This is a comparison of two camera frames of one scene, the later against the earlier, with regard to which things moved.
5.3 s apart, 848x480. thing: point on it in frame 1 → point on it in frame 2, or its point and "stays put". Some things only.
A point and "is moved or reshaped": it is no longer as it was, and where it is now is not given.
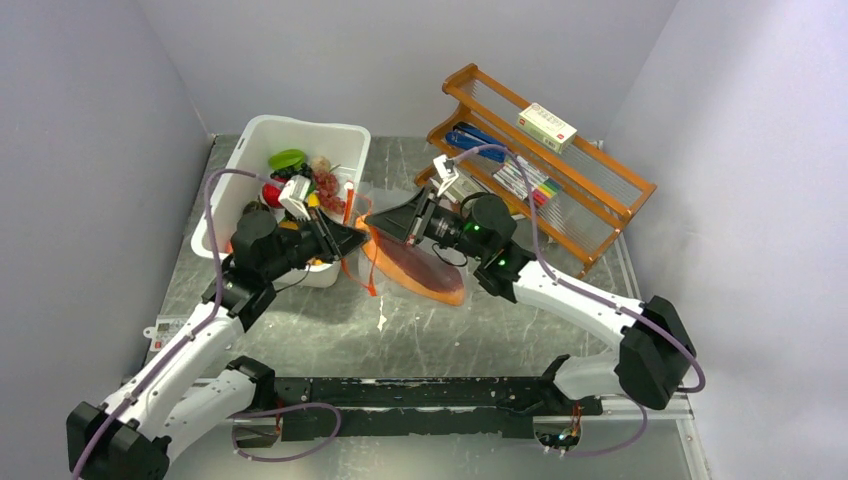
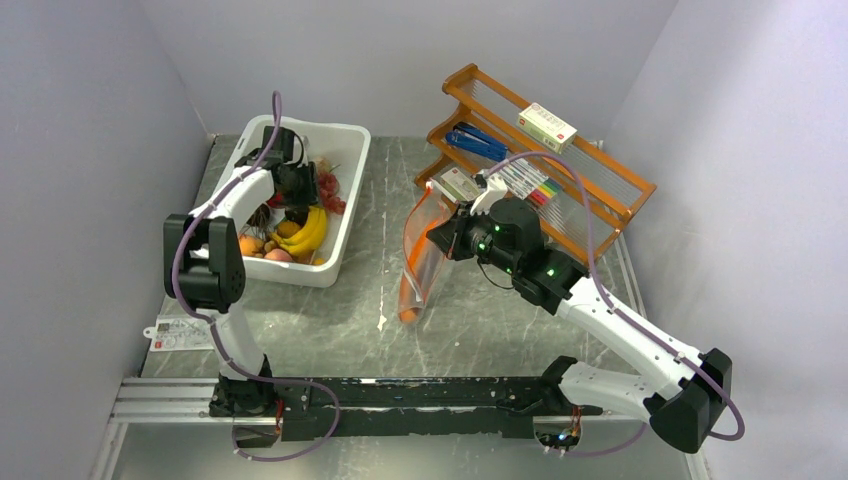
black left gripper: x=335 y=241 → x=311 y=194
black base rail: x=315 y=408 stays put
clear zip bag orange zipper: x=386 y=259 is moved or reshaped
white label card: x=166 y=328 stays put
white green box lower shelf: x=463 y=188 stays put
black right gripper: x=405 y=221 → x=449 y=237
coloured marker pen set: x=543 y=187 stays put
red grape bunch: x=327 y=184 stays put
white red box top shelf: x=546 y=127 stays put
